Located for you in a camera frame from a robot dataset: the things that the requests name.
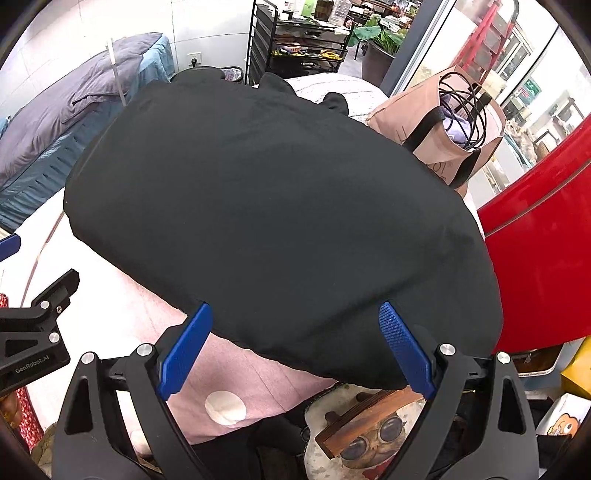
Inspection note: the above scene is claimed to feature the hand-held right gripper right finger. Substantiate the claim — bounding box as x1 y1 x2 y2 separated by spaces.
379 302 540 480

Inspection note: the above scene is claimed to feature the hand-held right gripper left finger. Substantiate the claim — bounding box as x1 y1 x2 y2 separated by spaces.
51 302 214 480

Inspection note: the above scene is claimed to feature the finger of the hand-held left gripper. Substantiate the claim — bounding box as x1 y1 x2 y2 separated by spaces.
0 233 22 261
0 269 81 394

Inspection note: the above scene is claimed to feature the black garment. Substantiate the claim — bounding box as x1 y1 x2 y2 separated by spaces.
62 71 504 391

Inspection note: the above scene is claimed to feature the pink blanket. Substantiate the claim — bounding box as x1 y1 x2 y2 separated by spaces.
0 187 342 446

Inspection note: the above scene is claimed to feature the red patterned cloth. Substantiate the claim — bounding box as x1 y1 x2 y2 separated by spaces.
0 293 44 452

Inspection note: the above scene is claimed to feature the bed with blue skirt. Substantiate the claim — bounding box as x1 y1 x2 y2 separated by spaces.
0 33 176 232

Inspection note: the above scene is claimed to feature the wooden block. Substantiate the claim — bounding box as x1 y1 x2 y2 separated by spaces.
316 389 426 461

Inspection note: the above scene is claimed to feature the grey duvet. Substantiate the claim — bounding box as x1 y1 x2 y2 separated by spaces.
0 32 164 185

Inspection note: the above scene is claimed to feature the white cartoon box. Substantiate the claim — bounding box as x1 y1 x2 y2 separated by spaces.
536 393 583 439

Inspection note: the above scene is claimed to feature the yellow box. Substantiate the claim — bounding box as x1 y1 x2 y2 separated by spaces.
560 339 591 398

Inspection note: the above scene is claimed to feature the white pole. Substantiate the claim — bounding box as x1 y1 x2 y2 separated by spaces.
107 41 129 108

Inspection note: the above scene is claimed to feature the pink tote bag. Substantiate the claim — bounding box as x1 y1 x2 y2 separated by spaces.
367 65 507 192

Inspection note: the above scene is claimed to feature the white quilted blanket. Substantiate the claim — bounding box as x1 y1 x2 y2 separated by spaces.
284 75 389 121

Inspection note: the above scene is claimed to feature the green potted plant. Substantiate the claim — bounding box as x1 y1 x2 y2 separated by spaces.
348 13 411 87

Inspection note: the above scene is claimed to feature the black shelf rack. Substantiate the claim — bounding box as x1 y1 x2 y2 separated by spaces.
245 0 357 87

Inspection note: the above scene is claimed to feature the red ladder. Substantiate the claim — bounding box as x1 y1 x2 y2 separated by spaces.
461 0 522 71

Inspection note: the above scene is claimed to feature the black cable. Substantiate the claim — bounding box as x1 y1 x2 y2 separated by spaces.
436 70 494 151

